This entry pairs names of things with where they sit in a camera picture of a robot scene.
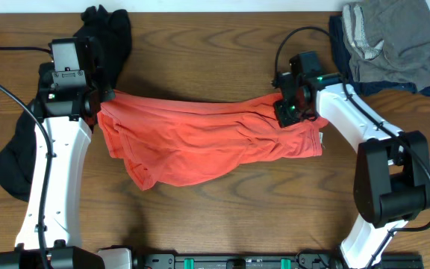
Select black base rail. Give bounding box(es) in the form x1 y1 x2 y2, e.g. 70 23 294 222
132 253 425 269

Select red printed t-shirt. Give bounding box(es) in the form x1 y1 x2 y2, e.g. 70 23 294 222
98 91 328 191

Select black garment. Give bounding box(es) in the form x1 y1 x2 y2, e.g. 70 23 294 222
0 5 132 202

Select grey folded shorts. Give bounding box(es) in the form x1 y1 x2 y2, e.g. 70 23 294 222
341 0 430 91

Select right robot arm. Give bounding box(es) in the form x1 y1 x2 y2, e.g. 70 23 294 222
272 72 430 268

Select navy folded garment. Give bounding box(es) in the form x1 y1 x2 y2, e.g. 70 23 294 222
328 14 430 98

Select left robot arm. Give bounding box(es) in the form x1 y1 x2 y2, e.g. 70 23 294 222
0 63 134 268

